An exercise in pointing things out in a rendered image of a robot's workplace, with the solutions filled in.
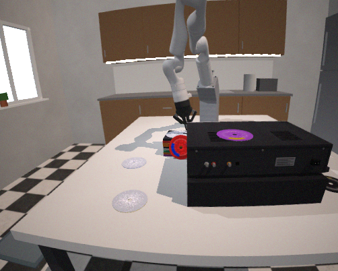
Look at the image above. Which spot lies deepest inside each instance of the red cd with blue mark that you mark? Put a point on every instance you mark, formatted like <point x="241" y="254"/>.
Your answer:
<point x="174" y="147"/>

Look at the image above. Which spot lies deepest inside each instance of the pink cd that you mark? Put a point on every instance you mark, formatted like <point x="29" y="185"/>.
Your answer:
<point x="227" y="134"/>

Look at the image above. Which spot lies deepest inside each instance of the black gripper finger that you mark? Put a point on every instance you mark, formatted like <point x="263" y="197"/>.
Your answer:
<point x="187" y="116"/>
<point x="183" y="121"/>

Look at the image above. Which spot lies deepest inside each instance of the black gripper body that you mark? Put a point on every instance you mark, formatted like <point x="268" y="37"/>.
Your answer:
<point x="183" y="106"/>

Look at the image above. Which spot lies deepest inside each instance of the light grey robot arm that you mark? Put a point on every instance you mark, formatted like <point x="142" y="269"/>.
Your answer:
<point x="196" y="26"/>

